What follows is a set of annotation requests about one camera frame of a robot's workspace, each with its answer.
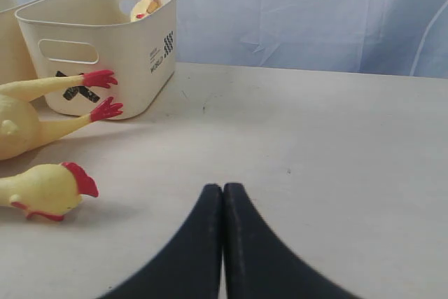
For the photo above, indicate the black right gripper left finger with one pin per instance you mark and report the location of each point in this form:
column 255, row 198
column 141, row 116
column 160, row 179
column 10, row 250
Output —
column 189, row 265

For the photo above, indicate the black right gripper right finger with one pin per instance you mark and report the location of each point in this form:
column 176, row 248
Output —
column 258, row 264

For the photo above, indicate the yellow rubber chicken front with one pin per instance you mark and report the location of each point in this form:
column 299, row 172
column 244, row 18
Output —
column 49, row 190

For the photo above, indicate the yellow rubber chicken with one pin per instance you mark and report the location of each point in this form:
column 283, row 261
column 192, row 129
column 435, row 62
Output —
column 49, row 190
column 21, row 128

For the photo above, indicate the detached yellow chicken head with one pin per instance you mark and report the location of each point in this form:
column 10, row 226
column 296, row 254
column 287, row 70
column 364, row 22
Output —
column 143, row 8

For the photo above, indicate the yellow rubber chicken rear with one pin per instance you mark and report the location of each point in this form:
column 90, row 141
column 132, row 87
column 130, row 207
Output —
column 21, row 128

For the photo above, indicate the cream bin marked X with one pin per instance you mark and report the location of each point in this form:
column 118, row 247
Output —
column 72, row 37

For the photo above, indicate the blue-grey backdrop curtain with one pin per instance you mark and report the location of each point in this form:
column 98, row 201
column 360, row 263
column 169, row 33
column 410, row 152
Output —
column 399, row 37

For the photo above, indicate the cream bin marked O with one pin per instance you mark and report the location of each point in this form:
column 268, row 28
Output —
column 16, row 64

